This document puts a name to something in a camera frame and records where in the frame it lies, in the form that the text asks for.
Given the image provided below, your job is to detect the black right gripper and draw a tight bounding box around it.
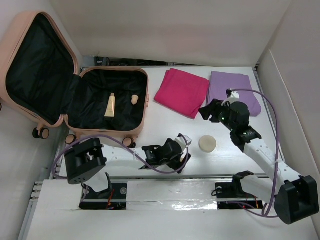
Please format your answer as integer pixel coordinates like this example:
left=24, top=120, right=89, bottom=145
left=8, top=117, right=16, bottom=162
left=197, top=98, right=236, bottom=132

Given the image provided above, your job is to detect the magenta cloth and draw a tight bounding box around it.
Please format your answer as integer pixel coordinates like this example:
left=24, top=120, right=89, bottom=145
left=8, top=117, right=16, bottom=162
left=154, top=68, right=210, bottom=119

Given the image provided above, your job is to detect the purple cloth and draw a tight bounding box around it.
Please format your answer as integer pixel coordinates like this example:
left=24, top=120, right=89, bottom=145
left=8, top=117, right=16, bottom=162
left=206, top=71, right=262, bottom=117

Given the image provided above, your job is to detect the beige cosmetic tube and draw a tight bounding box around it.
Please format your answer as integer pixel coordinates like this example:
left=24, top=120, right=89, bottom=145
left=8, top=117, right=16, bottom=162
left=104, top=93, right=116, bottom=118

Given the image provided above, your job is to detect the pink hard-shell suitcase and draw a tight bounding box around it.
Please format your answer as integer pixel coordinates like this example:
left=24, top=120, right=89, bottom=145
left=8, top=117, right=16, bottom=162
left=0, top=11, right=149, bottom=148

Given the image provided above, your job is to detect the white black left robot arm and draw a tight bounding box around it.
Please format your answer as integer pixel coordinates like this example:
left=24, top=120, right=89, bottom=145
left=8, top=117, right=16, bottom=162
left=64, top=134, right=192, bottom=199

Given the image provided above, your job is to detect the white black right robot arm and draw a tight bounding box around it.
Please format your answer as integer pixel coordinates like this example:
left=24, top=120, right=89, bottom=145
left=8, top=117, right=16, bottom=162
left=198, top=99, right=319, bottom=225

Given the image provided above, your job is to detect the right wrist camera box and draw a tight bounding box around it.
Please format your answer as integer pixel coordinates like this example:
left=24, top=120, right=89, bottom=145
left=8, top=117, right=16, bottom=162
left=221, top=89, right=240, bottom=106

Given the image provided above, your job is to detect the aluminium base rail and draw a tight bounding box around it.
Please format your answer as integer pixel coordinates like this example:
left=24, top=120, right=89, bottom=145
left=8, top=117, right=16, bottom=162
left=29, top=172, right=266, bottom=211

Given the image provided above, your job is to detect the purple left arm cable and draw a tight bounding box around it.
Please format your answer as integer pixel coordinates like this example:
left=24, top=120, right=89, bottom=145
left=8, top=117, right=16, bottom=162
left=51, top=134, right=191, bottom=180

